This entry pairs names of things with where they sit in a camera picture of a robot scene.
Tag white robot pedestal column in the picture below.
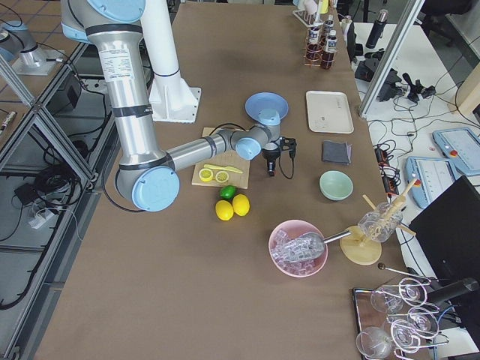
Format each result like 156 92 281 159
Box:
141 0 201 124

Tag grey folded cloth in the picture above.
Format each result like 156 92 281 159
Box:
322 140 352 165

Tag wooden cutting board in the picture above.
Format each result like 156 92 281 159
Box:
191 150 250 189

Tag pink bowl with ice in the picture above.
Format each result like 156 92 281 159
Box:
268 220 328 278

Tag yellow lemon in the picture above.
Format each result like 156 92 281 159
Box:
232 194 251 216
214 199 234 221

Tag black monitor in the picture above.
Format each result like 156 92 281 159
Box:
409 175 479 281

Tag copper wire bottle rack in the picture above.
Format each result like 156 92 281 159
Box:
292 10 328 67

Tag blue teach pendant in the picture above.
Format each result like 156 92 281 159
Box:
405 157 460 209
432 127 479 176

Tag cream rabbit tray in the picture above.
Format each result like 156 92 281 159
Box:
306 90 354 134

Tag metal ice scoop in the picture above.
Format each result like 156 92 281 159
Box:
295 230 351 261

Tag black thermos bottle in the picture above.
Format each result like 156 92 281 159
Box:
365 9 389 49

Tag blue round plate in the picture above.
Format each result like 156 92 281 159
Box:
244 92 289 126

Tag wooden cup tree stand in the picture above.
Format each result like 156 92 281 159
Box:
340 178 421 266

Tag wine glass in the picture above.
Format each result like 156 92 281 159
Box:
355 320 421 359
370 277 427 314
387 306 439 339

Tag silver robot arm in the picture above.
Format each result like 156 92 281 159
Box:
61 1 288 212

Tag green lime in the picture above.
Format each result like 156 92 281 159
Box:
220 185 237 200

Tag glass mug on stand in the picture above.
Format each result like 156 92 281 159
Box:
358 202 403 243

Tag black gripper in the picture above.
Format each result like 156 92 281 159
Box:
262 136 297 177

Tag aluminium frame post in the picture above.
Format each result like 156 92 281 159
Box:
358 0 425 119

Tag lemon half slice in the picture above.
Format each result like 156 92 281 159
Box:
214 170 230 184
198 168 215 182

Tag yellow plastic knife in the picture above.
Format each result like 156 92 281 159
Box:
203 163 243 174

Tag dark drink bottle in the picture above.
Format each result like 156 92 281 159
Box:
306 21 323 60
320 30 338 70
322 14 334 37

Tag green bowl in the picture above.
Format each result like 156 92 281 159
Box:
319 170 353 201

